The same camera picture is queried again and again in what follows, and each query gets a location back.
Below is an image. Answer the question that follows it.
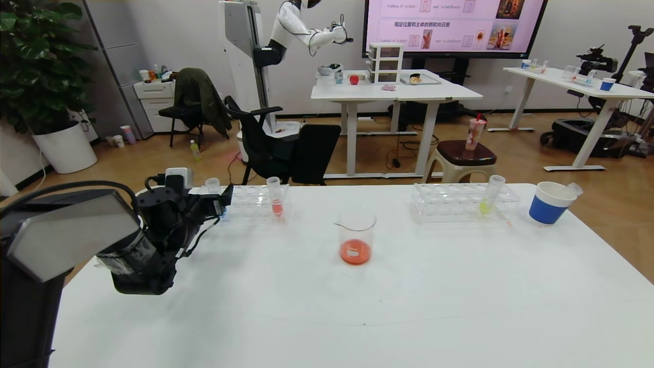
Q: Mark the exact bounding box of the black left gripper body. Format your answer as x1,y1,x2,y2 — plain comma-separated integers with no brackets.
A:
190,194,226,218

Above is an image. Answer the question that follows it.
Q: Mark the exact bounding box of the blue pigment test tube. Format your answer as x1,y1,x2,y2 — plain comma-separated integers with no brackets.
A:
205,178,228,218

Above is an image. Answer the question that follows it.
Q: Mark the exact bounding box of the clear acrylic test tube rack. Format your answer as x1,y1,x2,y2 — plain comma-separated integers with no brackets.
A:
225,184,291,226
411,182,520,224

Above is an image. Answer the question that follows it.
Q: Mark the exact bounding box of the orange pigment test tube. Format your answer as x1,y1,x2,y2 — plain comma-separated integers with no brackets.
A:
267,176,285,218

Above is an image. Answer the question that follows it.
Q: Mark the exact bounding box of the clear glass beaker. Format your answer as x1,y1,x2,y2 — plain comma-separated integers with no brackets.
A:
335,207,378,266

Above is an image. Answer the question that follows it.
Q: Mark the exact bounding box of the yellow pigment test tube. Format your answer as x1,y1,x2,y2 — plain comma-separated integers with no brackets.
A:
478,175,506,215

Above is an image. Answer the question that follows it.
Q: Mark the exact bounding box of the black office chair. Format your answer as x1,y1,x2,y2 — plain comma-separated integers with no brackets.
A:
225,96,342,186

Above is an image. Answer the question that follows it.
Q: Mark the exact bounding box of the black metal chair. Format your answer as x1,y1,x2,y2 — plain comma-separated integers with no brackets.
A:
159,94,205,149

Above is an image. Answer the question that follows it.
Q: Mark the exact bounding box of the dark green jacket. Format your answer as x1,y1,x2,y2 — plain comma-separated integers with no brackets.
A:
174,68,233,140

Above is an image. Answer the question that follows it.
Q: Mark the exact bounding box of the white drawer cabinet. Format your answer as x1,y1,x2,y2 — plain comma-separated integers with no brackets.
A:
134,81,190,134

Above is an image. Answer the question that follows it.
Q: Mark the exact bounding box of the white plant pot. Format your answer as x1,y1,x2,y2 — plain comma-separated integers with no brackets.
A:
32,121,98,174

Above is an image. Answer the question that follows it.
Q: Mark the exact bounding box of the white double desk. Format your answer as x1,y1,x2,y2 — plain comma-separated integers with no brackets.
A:
311,70,483,180

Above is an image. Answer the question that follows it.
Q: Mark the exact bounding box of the tall grey cabinet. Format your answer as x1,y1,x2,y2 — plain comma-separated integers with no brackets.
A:
82,0,156,140

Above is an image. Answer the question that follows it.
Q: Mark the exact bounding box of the white humanoid robot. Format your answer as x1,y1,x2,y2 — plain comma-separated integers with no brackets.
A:
220,0,354,164

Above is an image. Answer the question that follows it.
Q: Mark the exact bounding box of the small white drawer organizer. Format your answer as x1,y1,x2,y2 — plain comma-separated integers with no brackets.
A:
368,44,404,85

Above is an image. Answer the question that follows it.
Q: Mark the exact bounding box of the grey tray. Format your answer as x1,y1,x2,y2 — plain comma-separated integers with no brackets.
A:
400,74,441,86

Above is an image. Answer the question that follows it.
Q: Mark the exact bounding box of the green potted plant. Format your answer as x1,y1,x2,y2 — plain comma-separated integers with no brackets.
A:
0,0,98,134

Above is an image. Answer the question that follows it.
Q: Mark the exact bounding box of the brown beige plastic stool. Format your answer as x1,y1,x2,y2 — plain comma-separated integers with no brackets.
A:
423,141,497,185

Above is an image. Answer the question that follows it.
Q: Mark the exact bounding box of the drink cup with red straw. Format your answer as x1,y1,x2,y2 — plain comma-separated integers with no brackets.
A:
465,114,487,152

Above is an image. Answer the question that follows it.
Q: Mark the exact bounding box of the large display screen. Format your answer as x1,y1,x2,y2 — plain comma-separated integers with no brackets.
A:
362,0,548,60

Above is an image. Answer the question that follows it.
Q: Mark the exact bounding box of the blue white paper cup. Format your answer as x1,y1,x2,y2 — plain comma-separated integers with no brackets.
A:
528,181,577,226

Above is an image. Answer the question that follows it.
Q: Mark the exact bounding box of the white single desk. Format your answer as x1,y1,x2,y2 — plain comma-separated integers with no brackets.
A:
487,67,654,172

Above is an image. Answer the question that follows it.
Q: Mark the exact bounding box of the black tripod stand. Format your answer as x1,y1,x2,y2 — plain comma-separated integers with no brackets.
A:
613,26,654,84

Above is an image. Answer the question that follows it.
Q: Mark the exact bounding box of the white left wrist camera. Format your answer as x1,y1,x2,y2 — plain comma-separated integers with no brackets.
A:
165,167,194,191

